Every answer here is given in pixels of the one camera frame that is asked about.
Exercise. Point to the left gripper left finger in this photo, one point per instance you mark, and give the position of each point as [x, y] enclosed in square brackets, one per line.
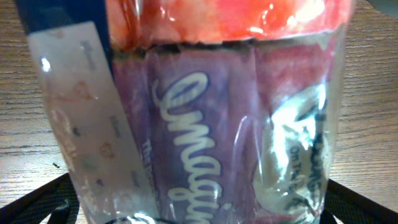
[56, 200]

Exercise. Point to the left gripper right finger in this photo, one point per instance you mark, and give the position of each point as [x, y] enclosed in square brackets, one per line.
[351, 208]

